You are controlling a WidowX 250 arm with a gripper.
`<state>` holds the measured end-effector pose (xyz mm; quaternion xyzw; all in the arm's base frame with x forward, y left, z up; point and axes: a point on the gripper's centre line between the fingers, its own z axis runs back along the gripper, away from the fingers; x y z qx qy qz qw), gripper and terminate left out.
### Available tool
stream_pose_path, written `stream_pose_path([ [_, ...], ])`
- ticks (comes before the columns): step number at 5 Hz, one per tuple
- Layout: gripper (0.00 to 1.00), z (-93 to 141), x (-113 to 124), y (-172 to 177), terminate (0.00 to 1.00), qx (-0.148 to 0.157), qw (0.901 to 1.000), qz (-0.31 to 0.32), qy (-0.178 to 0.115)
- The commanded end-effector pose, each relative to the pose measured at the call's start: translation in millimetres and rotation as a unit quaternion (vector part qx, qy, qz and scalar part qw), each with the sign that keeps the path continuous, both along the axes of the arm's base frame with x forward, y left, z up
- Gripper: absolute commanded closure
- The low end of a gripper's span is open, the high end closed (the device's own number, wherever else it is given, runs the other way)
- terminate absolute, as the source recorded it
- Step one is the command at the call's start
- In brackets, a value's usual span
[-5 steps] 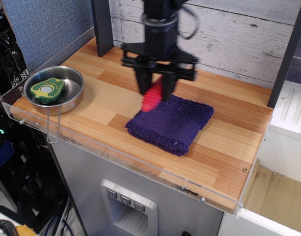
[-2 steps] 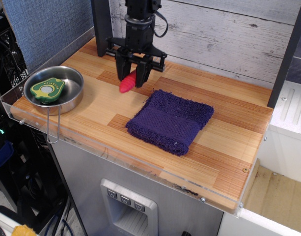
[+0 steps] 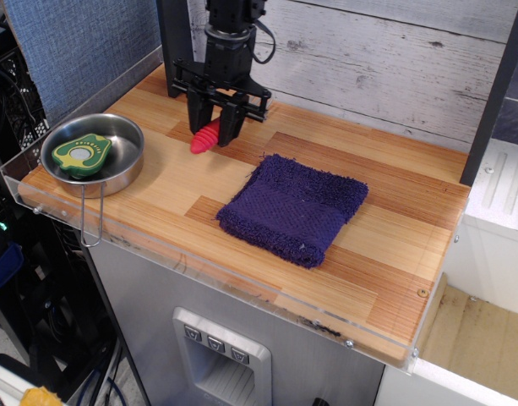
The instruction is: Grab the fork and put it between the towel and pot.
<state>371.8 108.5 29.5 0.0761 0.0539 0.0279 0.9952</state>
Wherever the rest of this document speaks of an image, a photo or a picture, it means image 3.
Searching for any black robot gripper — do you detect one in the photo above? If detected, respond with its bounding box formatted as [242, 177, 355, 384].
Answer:
[172, 23, 271, 147]

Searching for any red handled metal fork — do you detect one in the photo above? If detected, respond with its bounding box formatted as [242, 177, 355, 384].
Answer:
[190, 118, 220, 155]

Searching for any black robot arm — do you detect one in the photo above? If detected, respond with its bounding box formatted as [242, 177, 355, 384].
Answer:
[172, 1, 273, 154]

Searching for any small steel pot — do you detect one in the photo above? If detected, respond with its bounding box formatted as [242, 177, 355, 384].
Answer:
[41, 113, 145, 248]

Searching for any purple folded towel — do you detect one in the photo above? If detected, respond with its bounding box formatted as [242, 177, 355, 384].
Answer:
[216, 154, 368, 269]

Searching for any green toy avocado half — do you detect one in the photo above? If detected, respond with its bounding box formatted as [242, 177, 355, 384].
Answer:
[52, 133, 112, 179]

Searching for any blue fabric panel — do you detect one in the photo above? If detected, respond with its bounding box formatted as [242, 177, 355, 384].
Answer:
[2, 0, 161, 127]

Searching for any clear acrylic table guard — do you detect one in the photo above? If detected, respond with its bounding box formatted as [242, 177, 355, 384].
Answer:
[2, 143, 468, 371]

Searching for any black storage crate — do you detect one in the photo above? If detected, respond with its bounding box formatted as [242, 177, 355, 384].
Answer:
[0, 27, 49, 166]

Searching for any silver dispenser panel with buttons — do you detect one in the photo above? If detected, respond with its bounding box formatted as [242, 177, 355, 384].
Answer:
[172, 307, 273, 405]

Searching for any yellow object at bottom left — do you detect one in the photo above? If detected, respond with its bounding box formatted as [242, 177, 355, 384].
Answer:
[19, 387, 63, 406]

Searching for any white toy sink unit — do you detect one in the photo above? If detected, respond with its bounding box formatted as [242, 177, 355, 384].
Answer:
[376, 140, 518, 405]

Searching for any black vertical post left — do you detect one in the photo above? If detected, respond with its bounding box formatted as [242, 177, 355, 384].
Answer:
[155, 0, 194, 98]

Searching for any black vertical post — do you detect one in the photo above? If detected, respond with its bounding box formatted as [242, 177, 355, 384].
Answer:
[155, 0, 194, 98]
[460, 11, 518, 186]

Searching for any black vertical post right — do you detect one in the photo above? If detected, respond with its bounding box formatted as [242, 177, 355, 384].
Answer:
[460, 11, 518, 186]

